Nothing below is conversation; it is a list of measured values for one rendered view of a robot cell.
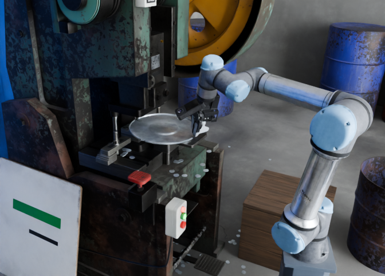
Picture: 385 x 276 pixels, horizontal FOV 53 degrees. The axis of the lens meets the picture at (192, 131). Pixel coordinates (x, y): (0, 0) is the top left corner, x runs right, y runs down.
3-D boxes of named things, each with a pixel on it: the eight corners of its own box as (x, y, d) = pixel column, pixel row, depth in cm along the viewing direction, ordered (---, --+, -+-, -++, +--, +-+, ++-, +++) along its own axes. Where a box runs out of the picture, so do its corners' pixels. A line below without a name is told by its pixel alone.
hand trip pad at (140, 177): (153, 192, 137) (152, 174, 134) (143, 201, 132) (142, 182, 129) (136, 187, 140) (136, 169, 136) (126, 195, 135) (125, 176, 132)
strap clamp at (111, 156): (133, 148, 163) (132, 126, 159) (107, 165, 149) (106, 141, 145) (121, 145, 166) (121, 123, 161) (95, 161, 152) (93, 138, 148)
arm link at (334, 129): (315, 243, 136) (378, 107, 108) (293, 265, 126) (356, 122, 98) (286, 223, 142) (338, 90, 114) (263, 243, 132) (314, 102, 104)
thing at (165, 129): (209, 125, 168) (210, 123, 168) (175, 152, 145) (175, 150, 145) (154, 109, 180) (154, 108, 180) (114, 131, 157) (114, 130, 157)
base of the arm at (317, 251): (325, 239, 153) (329, 218, 149) (331, 266, 139) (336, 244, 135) (286, 233, 155) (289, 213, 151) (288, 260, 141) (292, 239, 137)
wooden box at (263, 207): (325, 239, 221) (337, 186, 207) (314, 284, 190) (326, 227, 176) (258, 218, 237) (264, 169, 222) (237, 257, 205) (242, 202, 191)
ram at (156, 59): (173, 100, 164) (173, 29, 152) (153, 111, 152) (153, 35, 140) (139, 93, 172) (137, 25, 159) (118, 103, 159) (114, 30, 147)
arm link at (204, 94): (201, 91, 138) (194, 78, 143) (200, 101, 141) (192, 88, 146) (221, 90, 140) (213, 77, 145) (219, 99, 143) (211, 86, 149)
